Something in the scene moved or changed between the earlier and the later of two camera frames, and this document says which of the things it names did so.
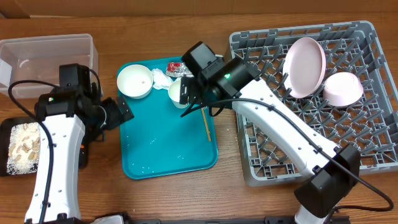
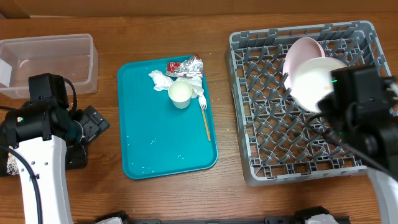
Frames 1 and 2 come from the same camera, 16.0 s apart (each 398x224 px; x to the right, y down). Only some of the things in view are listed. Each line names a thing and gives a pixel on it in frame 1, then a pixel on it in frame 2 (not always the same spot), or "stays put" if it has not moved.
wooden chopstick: x=206 y=124 stays put
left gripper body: x=114 y=116 to x=92 y=125
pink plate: x=304 y=66 stays put
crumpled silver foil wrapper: x=178 y=70 stays put
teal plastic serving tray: x=158 y=142 stays put
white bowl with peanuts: x=135 y=81 to x=310 y=80
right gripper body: x=198 y=91 to x=334 y=109
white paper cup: x=174 y=93 stays put
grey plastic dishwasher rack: x=370 y=125 stays put
